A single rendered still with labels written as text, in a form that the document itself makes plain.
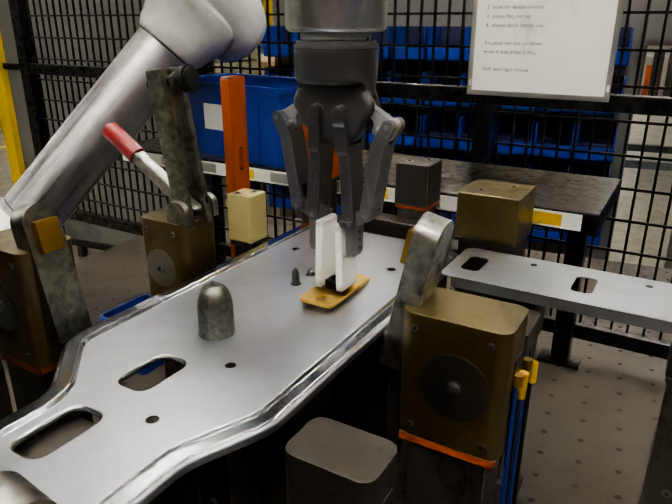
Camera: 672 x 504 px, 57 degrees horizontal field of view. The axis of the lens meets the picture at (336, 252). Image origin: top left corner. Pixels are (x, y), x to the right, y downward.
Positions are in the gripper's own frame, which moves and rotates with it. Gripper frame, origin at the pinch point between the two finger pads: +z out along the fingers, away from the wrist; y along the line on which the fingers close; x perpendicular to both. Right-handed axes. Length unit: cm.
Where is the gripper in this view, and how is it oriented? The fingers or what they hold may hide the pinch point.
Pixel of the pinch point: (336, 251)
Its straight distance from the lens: 61.4
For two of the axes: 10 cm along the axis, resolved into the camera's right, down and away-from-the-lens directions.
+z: 0.0, 9.3, 3.5
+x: -5.1, 3.1, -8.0
